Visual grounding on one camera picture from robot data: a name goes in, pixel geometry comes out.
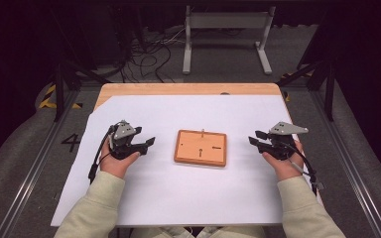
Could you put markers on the white paper sheet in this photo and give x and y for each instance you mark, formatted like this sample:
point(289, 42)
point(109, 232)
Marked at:
point(165, 191)

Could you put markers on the person's legs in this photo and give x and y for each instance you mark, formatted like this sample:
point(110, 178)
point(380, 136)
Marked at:
point(211, 233)

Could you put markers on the person's left hand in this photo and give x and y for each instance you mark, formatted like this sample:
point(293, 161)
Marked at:
point(115, 165)

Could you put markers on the person's right hand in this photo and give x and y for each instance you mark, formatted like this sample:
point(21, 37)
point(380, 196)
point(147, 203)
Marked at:
point(286, 167)

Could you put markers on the white metal stand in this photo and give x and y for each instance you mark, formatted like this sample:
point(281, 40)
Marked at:
point(228, 20)

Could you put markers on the aluminium floor rail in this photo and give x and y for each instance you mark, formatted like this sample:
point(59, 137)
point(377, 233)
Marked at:
point(350, 172)
point(33, 172)

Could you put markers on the yellow black hazard tape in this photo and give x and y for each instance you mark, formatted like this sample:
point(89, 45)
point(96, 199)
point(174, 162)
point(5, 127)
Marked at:
point(48, 99)

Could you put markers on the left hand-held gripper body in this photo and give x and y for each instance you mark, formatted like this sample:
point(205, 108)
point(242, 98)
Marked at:
point(123, 132)

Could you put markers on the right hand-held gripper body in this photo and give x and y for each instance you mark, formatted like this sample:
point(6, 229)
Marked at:
point(282, 139)

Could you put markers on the wooden photo frame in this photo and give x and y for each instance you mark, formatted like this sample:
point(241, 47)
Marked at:
point(201, 148)

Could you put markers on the black metal stand frame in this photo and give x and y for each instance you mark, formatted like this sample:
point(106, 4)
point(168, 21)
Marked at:
point(329, 89)
point(59, 89)

